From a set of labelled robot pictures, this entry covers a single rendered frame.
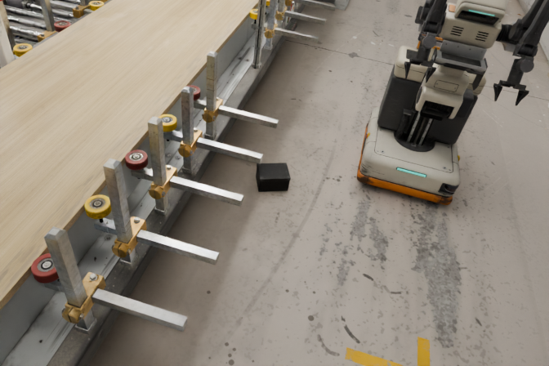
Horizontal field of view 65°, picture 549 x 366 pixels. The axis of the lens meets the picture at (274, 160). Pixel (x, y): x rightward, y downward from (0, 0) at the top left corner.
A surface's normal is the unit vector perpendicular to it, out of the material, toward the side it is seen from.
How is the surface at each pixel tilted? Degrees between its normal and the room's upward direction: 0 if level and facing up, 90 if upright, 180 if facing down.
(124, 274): 0
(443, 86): 98
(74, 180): 0
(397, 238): 0
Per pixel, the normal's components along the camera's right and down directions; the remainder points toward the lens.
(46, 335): 0.11, -0.75
